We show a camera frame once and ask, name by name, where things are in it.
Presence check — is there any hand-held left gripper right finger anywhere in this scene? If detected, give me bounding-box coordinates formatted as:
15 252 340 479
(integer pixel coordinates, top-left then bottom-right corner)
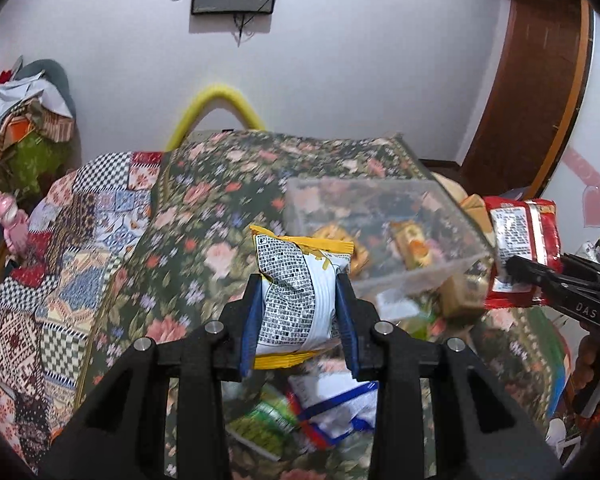
336 275 569 480

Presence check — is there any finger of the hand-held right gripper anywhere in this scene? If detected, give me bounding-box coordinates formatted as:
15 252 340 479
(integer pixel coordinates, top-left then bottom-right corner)
539 284 600 332
507 255 600 293

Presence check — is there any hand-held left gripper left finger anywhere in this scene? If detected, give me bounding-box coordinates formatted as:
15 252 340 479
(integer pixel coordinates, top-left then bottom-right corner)
45 274 264 480

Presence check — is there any red snack packet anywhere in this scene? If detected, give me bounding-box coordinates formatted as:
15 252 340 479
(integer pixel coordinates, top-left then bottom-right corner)
482 196 563 311

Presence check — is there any white and yellow snack packet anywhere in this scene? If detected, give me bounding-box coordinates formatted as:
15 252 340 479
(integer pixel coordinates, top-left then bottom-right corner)
250 225 355 371

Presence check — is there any clear plastic container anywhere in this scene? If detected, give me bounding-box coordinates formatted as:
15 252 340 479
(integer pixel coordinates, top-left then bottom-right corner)
284 176 496 322

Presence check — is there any person's right hand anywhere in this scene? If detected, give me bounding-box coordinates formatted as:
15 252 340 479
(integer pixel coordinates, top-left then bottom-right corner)
575 332 600 401

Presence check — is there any white and blue snack packet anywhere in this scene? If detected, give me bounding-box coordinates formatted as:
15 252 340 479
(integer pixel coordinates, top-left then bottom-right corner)
287 360 381 448

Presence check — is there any brown snack box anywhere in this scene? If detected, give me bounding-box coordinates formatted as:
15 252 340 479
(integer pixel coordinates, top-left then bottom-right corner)
439 262 493 318

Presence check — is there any orange round snack packet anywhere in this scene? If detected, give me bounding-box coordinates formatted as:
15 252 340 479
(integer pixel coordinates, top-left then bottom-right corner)
312 225 371 277

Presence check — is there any tan carton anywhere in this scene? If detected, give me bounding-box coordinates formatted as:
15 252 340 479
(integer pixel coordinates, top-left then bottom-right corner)
459 194 492 235

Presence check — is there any green snack packet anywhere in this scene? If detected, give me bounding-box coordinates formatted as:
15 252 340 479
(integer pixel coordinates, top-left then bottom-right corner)
227 385 306 462

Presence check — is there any floral blanket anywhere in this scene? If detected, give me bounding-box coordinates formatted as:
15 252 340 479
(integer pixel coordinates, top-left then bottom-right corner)
92 130 573 480

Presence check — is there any yellow and orange snack packet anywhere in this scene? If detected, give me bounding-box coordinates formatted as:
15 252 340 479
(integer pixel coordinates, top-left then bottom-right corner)
389 220 441 271

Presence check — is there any brown wooden door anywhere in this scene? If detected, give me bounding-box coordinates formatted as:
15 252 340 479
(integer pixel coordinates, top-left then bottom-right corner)
460 0 595 200

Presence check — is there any patchwork blanket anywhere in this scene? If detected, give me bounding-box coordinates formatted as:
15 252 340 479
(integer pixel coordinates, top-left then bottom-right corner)
0 150 167 476

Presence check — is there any yellow padded tube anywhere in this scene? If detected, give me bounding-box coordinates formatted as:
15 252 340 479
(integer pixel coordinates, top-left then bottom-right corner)
166 84 267 152

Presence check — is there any pink toy figure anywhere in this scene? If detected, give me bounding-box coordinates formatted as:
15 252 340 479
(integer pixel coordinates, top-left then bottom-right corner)
0 190 31 252

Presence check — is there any pile of clothes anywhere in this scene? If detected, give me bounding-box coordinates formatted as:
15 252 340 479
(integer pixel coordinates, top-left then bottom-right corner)
0 59 77 196

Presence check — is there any pink wall decal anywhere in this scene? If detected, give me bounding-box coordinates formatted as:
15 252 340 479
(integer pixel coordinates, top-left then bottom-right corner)
560 146 600 228

